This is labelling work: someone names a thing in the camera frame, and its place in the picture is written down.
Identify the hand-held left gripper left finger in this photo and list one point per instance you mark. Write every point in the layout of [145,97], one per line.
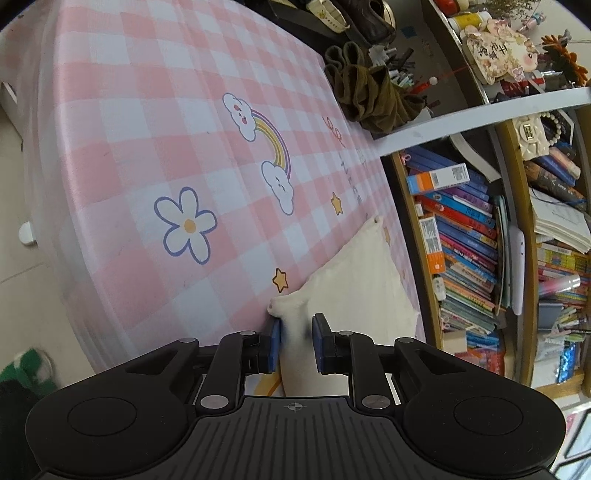
[275,344]

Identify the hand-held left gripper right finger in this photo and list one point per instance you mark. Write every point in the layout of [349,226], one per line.
[317,344]

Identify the cream white t-shirt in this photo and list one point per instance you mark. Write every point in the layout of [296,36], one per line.
[360,286]

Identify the small white box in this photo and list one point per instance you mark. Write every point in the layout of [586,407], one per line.
[438,286]

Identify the row of colourful books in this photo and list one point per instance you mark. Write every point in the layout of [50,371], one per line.
[466,240]

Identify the blue white orange carton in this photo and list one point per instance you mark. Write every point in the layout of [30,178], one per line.
[438,177]

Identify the flat white booklets stack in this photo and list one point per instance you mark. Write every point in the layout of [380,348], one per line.
[515,267]

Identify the wooden bookshelf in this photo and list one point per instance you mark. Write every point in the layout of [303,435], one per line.
[532,295]

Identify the green white fuzzy slipper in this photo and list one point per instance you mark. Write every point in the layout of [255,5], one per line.
[27,364]

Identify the pink checkered tablecloth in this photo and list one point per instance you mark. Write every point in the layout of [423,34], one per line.
[161,115]

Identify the olive brown cloth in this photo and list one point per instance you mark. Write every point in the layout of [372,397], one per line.
[369,87]

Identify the pile of assorted books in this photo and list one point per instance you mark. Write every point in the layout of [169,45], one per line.
[558,221]

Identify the white round foot cap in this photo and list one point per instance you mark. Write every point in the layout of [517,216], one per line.
[27,233]

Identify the person's black trouser leg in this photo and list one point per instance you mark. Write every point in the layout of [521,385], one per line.
[14,424]

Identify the dark brown shoe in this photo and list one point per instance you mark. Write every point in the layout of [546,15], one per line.
[369,18]

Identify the cartoon girl wooden plaque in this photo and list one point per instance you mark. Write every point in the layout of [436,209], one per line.
[498,53]

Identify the yellow jar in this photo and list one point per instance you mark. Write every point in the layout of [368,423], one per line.
[466,21]

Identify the orange artificial flower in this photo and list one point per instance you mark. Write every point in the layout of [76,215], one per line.
[565,60]

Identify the white shelf frame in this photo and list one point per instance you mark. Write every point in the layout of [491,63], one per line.
[485,110]

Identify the white ornate photo frame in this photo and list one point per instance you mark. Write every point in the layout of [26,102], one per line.
[531,134]

